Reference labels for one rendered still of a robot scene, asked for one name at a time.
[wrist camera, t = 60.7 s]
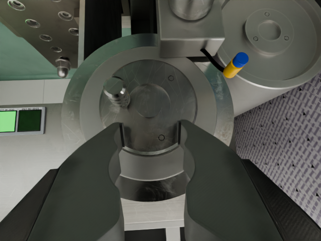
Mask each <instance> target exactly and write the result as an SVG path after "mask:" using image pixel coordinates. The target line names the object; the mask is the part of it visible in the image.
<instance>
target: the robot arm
mask: <svg viewBox="0 0 321 241"><path fill-rule="evenodd" d="M177 136H178V145H180V146H181V147H182V149H183V150H184V157H183V170H184V171H185V173H186V174H187V175H188V177H189V179H190V181H189V183H188V184H187V186H186V191H185V204H184V233H185V240H186V241H321V228H320V226H319V225H318V224H317V223H316V222H315V221H314V220H313V219H312V218H311V217H310V216H309V215H308V214H307V213H306V212H305V211H304V210H303V209H302V208H301V207H300V206H299V205H298V204H297V203H295V202H294V201H293V200H292V199H291V198H290V197H289V196H288V195H287V194H286V193H285V192H284V191H283V190H282V189H280V188H279V187H278V186H277V185H276V184H275V183H274V182H273V181H272V180H271V179H270V178H269V177H268V176H266V175H265V174H264V173H263V172H262V171H261V170H260V169H259V168H258V167H257V166H256V165H255V164H254V163H252V162H251V161H250V160H249V159H242V158H241V157H240V156H239V155H237V154H236V153H235V152H234V151H233V150H232V149H231V148H230V147H229V146H227V145H226V144H225V143H223V142H222V141H221V140H219V139H218V138H216V137H215V136H213V135H211V134H210V133H208V132H207V131H205V130H203V129H202V128H200V127H198V126H197V125H195V124H193V123H192V122H190V121H188V120H178V121H177ZM123 147H125V139H124V125H123V123H120V122H115V123H112V124H110V125H109V126H108V127H106V128H105V129H103V130H102V131H101V132H99V133H98V134H97V135H95V136H94V137H92V138H91V139H89V140H88V141H87V142H85V143H84V144H82V145H81V146H80V147H79V148H77V149H76V150H75V151H74V152H73V153H72V154H71V155H70V156H69V157H68V158H67V159H66V160H65V161H64V162H63V163H62V164H61V165H60V166H59V167H58V168H57V169H50V170H49V171H48V172H47V173H46V174H45V175H44V176H43V177H42V178H41V180H40V181H39V182H38V183H37V184H36V185H35V186H34V187H33V188H32V189H31V190H30V191H29V192H28V193H27V194H26V195H25V196H24V198H23V199H22V200H21V201H20V202H19V203H18V204H17V205H16V206H15V207H14V208H13V209H12V210H11V211H10V212H9V213H8V215H7V216H6V217H5V218H4V219H3V220H2V221H1V222H0V241H125V232H124V215H123V209H122V204H121V198H120V192H119V189H118V188H117V187H116V186H115V182H116V180H117V178H118V177H119V175H120V174H121V167H120V160H119V153H120V151H121V150H122V148H123Z"/></svg>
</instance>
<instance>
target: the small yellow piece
mask: <svg viewBox="0 0 321 241"><path fill-rule="evenodd" d="M200 51H201V52H202V53H203V54H204V55H205V56H206V57H207V58H208V59H209V61H210V62H211V63H212V64H213V65H214V66H215V67H216V68H217V69H218V70H219V71H221V72H223V73H224V76H225V77H227V78H233V77H234V76H235V75H236V74H237V73H238V72H239V71H240V70H241V69H242V68H243V67H244V65H245V64H246V63H247V62H248V55H247V54H246V53H243V52H240V53H238V54H237V55H236V56H235V57H234V58H233V59H232V60H231V61H230V62H229V64H228V65H227V66H226V67H225V68H223V67H222V66H220V65H219V64H218V63H217V62H216V61H215V60H214V59H213V57H212V56H211V55H210V54H209V53H208V51H206V50H205V49H201V50H200Z"/></svg>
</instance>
